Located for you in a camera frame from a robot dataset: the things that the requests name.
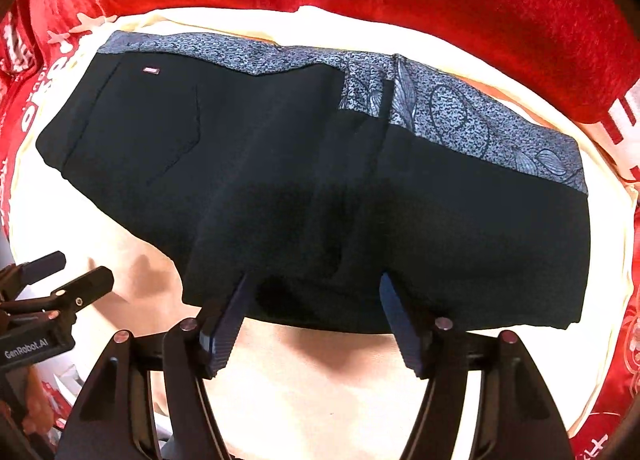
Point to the cream cloth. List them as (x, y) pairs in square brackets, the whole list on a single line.
[(320, 390)]

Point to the black pants with blue stripes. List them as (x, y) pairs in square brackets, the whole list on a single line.
[(300, 180)]

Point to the red embroidered cushion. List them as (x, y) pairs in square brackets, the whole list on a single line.
[(628, 335)]

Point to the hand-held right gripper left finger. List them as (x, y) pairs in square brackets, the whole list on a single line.
[(226, 335)]

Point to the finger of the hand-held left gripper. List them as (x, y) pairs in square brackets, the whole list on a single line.
[(87, 285), (42, 267)]

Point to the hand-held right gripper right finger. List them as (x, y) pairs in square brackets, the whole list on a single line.
[(400, 327)]

